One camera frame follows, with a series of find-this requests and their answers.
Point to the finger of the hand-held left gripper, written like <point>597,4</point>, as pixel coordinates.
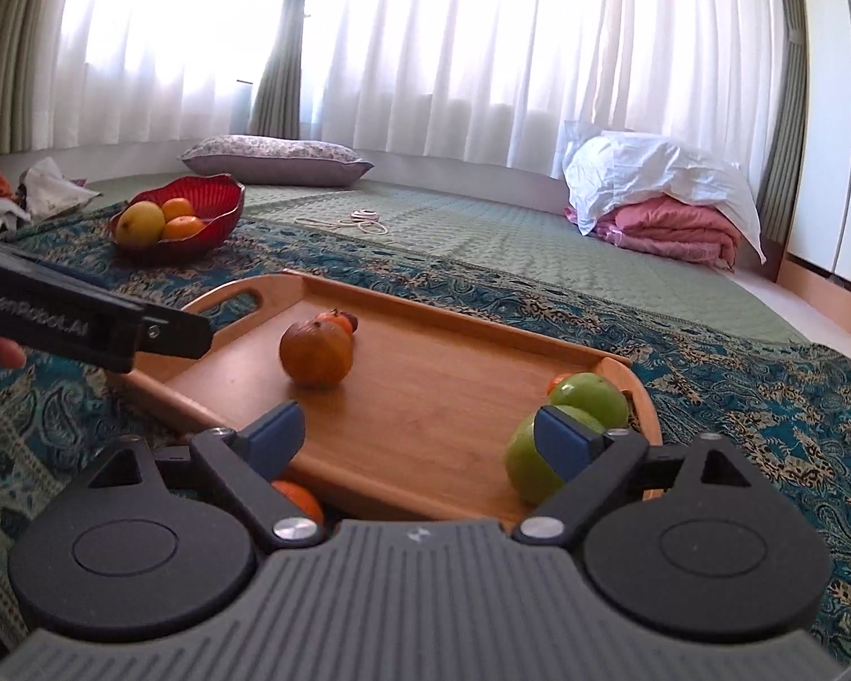
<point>181,333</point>

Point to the white cabinet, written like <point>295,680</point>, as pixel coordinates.
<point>837,120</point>

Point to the red glass bowl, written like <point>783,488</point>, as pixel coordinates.
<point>216,209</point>

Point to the pile of clothes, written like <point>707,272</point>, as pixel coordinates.
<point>53,188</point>

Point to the white sheer curtain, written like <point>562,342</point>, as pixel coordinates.
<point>468,49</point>

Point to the green apple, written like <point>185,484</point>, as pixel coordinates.
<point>599,401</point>
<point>528,461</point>

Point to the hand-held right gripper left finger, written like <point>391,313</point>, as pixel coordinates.
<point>276,434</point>

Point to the white pillow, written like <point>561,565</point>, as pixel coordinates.
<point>652,170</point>

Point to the medium mandarin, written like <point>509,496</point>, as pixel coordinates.
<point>301,501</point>

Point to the small mandarin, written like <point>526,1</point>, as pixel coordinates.
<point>559,383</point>

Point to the large orange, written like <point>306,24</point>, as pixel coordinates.
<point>315,358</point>

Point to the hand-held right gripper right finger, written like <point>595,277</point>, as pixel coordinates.
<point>560,443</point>

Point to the blue paisley blanket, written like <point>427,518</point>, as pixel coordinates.
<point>716,369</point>

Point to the wooden tray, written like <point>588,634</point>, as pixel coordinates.
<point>425,404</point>

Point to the pink folded blanket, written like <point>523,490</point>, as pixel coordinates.
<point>674,230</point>

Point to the floral pillow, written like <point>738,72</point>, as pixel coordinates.
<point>276,156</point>

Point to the orange in bowl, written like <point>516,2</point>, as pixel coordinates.
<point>177,208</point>
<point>184,228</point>

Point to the yellow mango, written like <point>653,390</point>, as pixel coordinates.
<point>140,223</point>

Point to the green drape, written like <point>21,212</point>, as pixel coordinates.
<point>284,64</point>
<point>21,35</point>
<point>787,120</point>

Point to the mandarin with stem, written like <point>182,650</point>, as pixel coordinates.
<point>340,325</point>

